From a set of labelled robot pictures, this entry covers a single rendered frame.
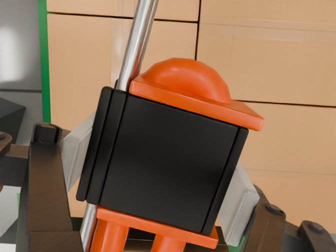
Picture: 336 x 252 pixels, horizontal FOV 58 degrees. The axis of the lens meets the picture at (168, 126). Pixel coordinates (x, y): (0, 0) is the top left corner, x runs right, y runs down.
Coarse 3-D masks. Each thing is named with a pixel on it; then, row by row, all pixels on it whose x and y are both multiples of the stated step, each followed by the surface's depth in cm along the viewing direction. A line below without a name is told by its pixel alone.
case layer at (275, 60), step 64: (64, 0) 78; (128, 0) 78; (192, 0) 78; (256, 0) 78; (320, 0) 77; (64, 64) 82; (256, 64) 82; (320, 64) 81; (64, 128) 87; (320, 128) 86; (320, 192) 91
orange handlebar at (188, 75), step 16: (160, 64) 17; (176, 64) 17; (192, 64) 17; (160, 80) 17; (176, 80) 17; (192, 80) 17; (208, 80) 17; (208, 96) 17; (224, 96) 17; (112, 224) 19; (96, 240) 20; (112, 240) 20; (160, 240) 20; (176, 240) 20
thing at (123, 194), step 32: (128, 96) 16; (160, 96) 16; (192, 96) 16; (128, 128) 16; (160, 128) 16; (192, 128) 16; (224, 128) 16; (256, 128) 16; (128, 160) 17; (160, 160) 17; (192, 160) 17; (224, 160) 17; (128, 192) 17; (160, 192) 17; (192, 192) 17; (224, 192) 17; (128, 224) 18; (160, 224) 18; (192, 224) 18
